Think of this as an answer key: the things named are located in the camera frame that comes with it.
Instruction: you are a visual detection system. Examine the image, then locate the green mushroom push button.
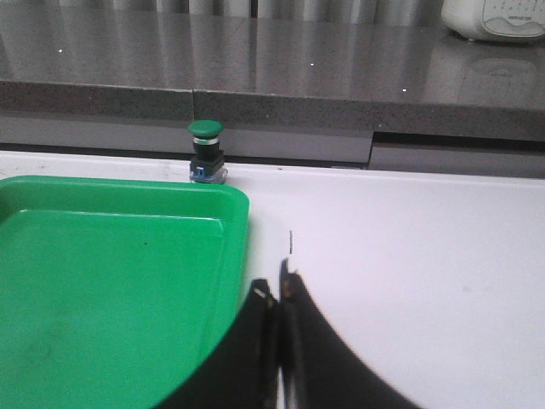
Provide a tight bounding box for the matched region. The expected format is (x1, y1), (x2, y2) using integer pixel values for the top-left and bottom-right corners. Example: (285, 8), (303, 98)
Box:
(187, 119), (227, 184)

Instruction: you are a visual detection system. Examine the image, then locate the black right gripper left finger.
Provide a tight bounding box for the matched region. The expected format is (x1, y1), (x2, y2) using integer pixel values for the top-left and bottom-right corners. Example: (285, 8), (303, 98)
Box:
(158, 279), (280, 408)

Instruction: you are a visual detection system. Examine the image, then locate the grey stone counter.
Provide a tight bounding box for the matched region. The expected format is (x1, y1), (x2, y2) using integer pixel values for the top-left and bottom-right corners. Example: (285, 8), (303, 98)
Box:
(1, 4), (544, 178)

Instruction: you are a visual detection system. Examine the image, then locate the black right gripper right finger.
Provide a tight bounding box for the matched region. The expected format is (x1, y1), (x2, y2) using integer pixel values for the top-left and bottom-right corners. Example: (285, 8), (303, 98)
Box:
(279, 259), (417, 408)

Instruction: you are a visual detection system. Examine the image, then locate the white appliance on counter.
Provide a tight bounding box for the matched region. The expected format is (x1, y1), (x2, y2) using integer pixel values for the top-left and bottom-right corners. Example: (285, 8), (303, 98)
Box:
(440, 0), (544, 43)

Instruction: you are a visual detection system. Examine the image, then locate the green plastic tray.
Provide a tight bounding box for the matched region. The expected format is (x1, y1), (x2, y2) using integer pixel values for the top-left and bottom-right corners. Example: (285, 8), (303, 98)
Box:
(1, 176), (249, 408)

